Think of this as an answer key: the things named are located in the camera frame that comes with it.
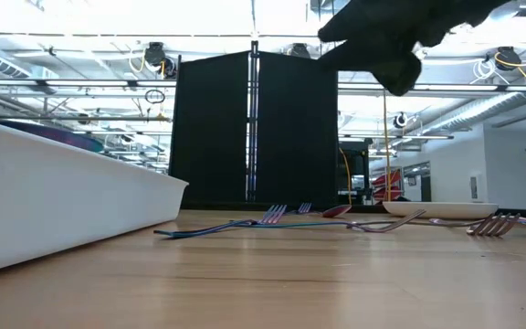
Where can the black equipment cart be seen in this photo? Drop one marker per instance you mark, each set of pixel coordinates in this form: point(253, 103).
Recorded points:
point(359, 173)

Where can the iridescent rainbow knife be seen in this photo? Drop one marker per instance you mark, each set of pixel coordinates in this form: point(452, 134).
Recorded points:
point(62, 137)

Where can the red background object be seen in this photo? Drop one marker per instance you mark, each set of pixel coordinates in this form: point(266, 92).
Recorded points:
point(388, 183)

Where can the grey wall panel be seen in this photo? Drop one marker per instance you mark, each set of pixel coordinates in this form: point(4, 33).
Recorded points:
point(473, 187)

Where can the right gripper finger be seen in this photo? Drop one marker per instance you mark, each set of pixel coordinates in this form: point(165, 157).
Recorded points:
point(391, 64)
point(363, 23)

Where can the white round plate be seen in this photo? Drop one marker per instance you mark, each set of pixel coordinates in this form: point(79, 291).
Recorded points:
point(441, 210)

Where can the iridescent rainbow fork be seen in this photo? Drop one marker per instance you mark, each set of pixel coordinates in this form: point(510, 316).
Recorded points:
point(471, 231)
point(171, 233)
point(404, 218)
point(305, 208)

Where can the black folding screen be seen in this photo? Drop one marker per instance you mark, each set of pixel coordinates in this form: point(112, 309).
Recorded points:
point(208, 137)

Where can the white cutlery tray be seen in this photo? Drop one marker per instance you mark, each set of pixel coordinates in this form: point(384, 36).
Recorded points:
point(62, 205)

